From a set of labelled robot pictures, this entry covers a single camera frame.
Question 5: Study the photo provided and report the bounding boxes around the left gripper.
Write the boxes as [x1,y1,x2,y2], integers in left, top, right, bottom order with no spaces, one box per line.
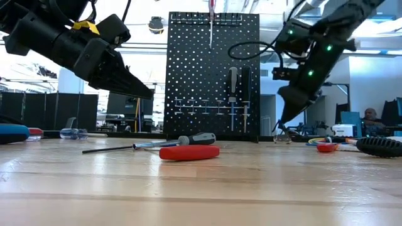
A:
[46,28,154,100]

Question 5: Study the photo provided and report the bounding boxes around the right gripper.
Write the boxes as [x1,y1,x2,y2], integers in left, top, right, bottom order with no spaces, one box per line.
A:
[271,37,357,123]

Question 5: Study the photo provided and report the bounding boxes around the black-framed safety glasses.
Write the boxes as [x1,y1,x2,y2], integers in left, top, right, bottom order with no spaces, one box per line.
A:
[272,133,293,145]

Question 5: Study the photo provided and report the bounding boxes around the smooth black-handled screwdriver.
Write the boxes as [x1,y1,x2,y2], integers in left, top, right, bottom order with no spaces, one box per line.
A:
[241,65,252,133]

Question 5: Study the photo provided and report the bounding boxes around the grey-black handled screwdriver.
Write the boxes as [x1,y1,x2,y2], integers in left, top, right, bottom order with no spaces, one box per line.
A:
[227,66,239,132]

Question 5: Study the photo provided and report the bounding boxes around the blue clear-handled screwdriver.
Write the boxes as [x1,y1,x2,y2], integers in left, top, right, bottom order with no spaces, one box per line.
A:
[59,127,109,141]

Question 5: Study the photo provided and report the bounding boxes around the black metal pegboard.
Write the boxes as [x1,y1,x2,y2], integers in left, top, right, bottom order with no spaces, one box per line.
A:
[163,11,261,144]

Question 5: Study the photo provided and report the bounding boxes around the grey-black nut driver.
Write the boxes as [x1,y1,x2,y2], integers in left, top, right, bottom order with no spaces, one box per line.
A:
[132,132,217,151]

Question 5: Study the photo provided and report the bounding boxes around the large blue-black screwdriver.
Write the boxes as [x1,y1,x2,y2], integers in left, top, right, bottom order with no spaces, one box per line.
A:
[0,123,31,145]

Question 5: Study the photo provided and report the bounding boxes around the black computer monitor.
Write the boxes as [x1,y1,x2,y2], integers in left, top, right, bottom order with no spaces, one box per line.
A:
[106,92,155,116]

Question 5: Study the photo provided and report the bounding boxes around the black background robot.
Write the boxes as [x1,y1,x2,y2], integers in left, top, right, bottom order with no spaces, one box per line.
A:
[288,121,329,136]

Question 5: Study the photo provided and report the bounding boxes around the white box device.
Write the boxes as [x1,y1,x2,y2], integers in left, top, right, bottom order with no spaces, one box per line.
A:
[331,123,359,138]

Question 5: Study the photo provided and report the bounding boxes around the blue box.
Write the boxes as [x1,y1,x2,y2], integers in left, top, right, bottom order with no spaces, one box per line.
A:
[340,111,362,138]

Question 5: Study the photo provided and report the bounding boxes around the grey office chair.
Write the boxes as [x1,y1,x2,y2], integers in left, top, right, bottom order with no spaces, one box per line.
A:
[64,116,78,131]

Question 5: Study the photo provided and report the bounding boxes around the person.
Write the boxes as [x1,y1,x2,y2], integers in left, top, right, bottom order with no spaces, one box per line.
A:
[360,107,387,137]

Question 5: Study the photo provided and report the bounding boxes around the black partition panels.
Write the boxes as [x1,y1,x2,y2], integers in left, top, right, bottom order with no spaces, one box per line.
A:
[0,92,99,132]

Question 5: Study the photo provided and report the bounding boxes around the black angled monitor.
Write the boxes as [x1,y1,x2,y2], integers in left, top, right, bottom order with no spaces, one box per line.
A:
[379,97,402,128]

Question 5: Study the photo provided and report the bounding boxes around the yellow hanging cable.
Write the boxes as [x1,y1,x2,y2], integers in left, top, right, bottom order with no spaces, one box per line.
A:
[134,97,142,132]

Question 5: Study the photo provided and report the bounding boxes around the coloured wire bundle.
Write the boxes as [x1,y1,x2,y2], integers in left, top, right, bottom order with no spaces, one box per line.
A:
[306,136,334,147]

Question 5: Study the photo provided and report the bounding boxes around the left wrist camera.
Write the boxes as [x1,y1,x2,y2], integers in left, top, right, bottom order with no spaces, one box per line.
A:
[95,13,132,46]

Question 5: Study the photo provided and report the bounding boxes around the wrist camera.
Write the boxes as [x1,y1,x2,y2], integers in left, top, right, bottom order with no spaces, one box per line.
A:
[276,18,315,56]
[95,13,132,46]

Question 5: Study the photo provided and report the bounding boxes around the black aluminium rig frame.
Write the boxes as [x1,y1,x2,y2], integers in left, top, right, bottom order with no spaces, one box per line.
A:
[0,129,402,144]

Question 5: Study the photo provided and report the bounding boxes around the yellow cable tag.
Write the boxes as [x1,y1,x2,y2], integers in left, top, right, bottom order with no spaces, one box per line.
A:
[72,20,101,35]

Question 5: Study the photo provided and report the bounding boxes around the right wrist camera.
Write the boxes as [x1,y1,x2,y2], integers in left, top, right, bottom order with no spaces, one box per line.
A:
[276,18,315,56]

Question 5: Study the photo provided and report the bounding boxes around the wire ring tool rack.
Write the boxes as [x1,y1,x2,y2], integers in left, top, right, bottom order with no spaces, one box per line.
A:
[173,97,251,116]

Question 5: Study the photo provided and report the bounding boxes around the black looped camera cable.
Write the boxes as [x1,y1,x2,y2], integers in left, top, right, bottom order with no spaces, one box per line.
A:
[228,40,283,61]

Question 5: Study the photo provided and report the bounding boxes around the wire hook tool rack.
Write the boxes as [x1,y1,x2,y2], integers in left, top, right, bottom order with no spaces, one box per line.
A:
[171,12,243,26]

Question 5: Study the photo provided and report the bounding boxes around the black ribbed handle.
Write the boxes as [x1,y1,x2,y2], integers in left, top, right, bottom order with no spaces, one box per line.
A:
[356,136,402,159]

